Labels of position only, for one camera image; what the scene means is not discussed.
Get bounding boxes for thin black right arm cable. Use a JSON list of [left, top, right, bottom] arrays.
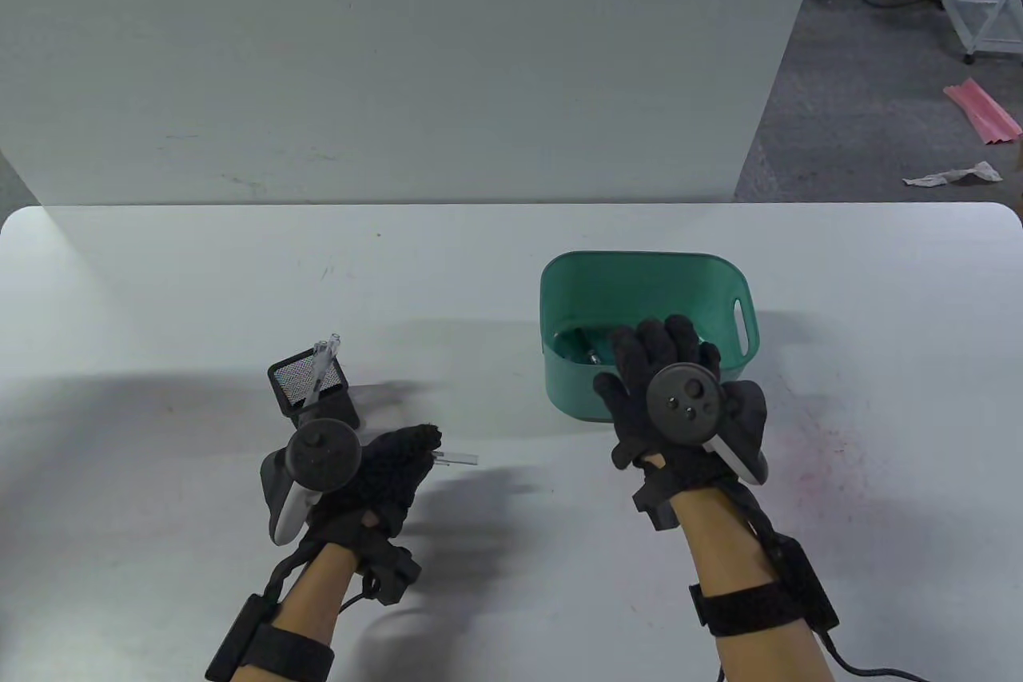
[[823, 630, 936, 682]]

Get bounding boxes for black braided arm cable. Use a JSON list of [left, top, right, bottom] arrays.
[[268, 538, 320, 603], [739, 490, 788, 555]]

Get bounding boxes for black left armband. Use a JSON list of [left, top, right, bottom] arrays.
[[240, 624, 335, 682]]

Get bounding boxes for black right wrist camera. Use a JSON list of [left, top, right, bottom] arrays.
[[633, 466, 680, 531]]

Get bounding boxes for green plastic bin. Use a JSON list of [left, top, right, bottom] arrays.
[[539, 250, 760, 427]]

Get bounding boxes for black grey hand controller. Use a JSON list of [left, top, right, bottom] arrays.
[[261, 418, 363, 547], [646, 364, 770, 485]]

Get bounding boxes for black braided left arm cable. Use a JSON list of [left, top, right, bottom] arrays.
[[268, 538, 320, 603]]

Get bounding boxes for black mesh pen holder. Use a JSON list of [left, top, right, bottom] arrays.
[[268, 346, 360, 431]]

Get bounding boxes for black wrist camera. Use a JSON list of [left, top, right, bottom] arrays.
[[633, 466, 680, 531], [356, 538, 422, 604]]

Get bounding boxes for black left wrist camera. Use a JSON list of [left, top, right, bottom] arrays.
[[356, 538, 422, 604]]

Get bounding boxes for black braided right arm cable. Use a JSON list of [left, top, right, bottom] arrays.
[[739, 490, 788, 555]]

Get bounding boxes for white partition board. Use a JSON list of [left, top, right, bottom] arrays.
[[0, 0, 836, 205]]

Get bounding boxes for pink folded paper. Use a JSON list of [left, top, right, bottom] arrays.
[[943, 78, 1023, 146]]

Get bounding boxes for black grey right hand controller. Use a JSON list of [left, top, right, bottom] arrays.
[[646, 364, 770, 485]]

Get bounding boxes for black right armband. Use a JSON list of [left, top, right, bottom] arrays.
[[690, 584, 808, 639]]

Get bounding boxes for person's right hand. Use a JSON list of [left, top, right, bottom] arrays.
[[593, 314, 768, 495]]

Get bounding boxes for person's left forearm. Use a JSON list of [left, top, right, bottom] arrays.
[[272, 542, 360, 643]]

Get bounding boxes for white crumpled paper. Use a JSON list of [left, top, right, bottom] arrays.
[[903, 161, 1004, 189]]

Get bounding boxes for person's left hand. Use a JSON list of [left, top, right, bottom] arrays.
[[308, 425, 443, 547]]

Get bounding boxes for person's right forearm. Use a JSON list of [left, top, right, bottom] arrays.
[[667, 486, 836, 682]]

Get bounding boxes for black armband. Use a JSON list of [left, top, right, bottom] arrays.
[[690, 584, 808, 639], [240, 624, 335, 682]]

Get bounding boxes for black grey left hand controller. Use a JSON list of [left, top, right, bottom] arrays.
[[261, 418, 363, 547]]

